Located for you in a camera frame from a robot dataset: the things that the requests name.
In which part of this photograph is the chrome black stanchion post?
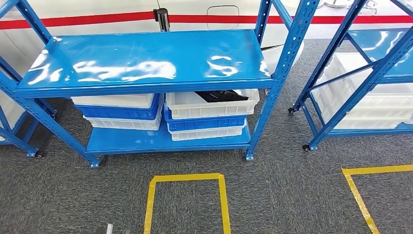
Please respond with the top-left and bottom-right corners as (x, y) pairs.
(152, 8), (171, 32)

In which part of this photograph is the yellow floor tape square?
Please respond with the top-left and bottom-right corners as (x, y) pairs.
(143, 173), (232, 234)
(341, 164), (413, 234)

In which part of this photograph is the black ribbed plastic part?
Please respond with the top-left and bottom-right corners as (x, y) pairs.
(194, 90), (249, 104)

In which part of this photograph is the blue plastic bin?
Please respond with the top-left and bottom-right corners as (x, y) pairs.
(163, 104), (248, 133)
(74, 94), (161, 121)

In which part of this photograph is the white car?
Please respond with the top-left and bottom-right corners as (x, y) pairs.
(0, 0), (413, 76)

